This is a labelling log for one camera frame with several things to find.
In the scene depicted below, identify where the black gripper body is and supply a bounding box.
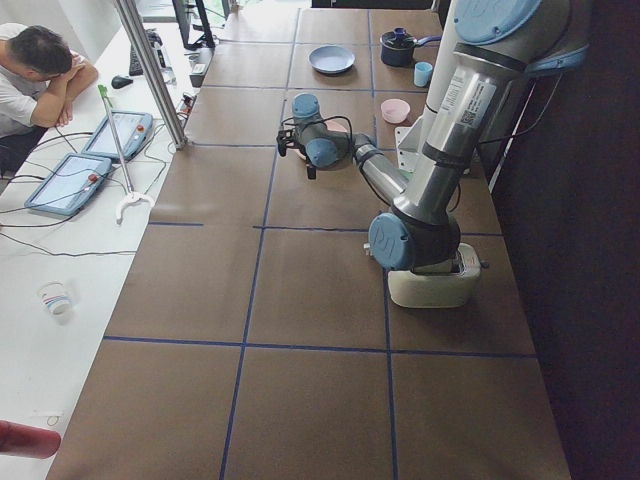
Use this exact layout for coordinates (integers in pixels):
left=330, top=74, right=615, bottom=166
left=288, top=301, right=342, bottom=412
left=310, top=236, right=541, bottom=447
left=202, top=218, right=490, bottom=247
left=289, top=130, right=312, bottom=167

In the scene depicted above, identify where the pink plate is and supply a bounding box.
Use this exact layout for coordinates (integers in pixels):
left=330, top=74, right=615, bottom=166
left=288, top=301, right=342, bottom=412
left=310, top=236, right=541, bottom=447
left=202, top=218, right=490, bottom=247
left=295, top=119, right=350, bottom=169

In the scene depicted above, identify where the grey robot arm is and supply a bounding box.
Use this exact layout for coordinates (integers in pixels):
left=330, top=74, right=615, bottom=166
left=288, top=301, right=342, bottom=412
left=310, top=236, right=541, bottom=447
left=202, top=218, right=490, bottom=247
left=277, top=1, right=591, bottom=278

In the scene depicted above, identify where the blue plate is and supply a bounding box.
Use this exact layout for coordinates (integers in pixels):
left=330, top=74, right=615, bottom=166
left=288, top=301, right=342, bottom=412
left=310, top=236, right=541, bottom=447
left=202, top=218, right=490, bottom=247
left=308, top=45, right=355, bottom=75

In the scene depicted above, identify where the pink bowl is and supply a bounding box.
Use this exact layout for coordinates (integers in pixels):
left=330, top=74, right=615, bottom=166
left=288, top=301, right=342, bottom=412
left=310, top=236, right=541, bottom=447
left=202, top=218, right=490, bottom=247
left=380, top=98, right=411, bottom=124

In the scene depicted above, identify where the dark blue pot with lid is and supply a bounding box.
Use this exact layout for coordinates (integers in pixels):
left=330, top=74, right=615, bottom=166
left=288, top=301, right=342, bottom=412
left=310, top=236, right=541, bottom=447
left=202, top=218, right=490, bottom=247
left=380, top=27, right=442, bottom=67

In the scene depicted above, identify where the light blue cup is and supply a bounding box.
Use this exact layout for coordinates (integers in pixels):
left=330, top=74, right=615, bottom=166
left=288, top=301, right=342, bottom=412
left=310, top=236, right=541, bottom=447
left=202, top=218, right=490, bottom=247
left=413, top=61, right=433, bottom=88

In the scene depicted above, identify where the teach pendant tablet far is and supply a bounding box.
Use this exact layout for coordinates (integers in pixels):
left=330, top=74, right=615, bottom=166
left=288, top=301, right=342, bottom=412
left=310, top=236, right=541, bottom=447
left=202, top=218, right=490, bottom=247
left=82, top=110, right=154, bottom=163

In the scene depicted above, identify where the teach pendant tablet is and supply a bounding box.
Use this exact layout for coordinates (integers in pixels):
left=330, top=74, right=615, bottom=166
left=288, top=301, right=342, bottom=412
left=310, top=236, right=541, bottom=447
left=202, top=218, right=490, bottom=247
left=24, top=153, right=112, bottom=216
left=82, top=110, right=154, bottom=163

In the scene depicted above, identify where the black keyboard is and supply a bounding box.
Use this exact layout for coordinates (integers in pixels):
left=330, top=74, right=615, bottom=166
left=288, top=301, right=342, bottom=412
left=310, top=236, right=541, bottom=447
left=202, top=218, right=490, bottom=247
left=128, top=46, right=143, bottom=77

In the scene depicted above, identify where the reacher grabber stick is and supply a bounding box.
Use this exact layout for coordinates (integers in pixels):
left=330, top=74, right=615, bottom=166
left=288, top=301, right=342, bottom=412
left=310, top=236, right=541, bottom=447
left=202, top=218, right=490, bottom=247
left=98, top=84, right=155, bottom=225

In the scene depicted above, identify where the black computer mouse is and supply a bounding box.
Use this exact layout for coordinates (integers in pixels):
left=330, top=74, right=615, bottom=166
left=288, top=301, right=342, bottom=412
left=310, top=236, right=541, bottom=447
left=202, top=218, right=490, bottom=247
left=111, top=75, right=134, bottom=90

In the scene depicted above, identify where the white toaster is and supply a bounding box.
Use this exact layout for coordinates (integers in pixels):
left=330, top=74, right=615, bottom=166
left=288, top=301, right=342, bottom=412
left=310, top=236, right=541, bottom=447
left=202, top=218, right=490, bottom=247
left=388, top=243, right=482, bottom=309

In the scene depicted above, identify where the teach pendant tablet near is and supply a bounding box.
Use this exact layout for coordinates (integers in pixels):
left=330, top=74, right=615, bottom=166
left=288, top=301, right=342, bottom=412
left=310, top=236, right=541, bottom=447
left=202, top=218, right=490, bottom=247
left=24, top=153, right=112, bottom=216

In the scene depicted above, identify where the seated man in white shirt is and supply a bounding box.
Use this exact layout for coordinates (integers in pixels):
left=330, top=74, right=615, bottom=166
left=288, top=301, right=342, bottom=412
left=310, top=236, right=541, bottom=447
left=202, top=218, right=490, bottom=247
left=1, top=23, right=98, bottom=175

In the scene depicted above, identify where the paper cup on side table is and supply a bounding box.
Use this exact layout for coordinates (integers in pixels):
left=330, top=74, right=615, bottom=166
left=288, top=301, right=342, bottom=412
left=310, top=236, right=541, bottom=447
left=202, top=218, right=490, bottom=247
left=37, top=281, right=74, bottom=324

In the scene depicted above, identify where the red cylinder object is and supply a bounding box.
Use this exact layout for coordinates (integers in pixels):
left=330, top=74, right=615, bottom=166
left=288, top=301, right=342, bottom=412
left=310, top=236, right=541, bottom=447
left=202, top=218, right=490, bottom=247
left=1, top=420, right=61, bottom=459

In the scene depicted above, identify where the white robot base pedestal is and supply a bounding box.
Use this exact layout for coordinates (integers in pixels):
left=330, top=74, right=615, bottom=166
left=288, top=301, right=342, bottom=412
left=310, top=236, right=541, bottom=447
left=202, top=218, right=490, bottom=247
left=396, top=0, right=459, bottom=174

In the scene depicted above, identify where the aluminium frame post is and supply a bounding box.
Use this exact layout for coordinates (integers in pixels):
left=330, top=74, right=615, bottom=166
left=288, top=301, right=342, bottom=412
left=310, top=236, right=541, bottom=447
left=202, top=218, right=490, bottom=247
left=114, top=0, right=187, bottom=150

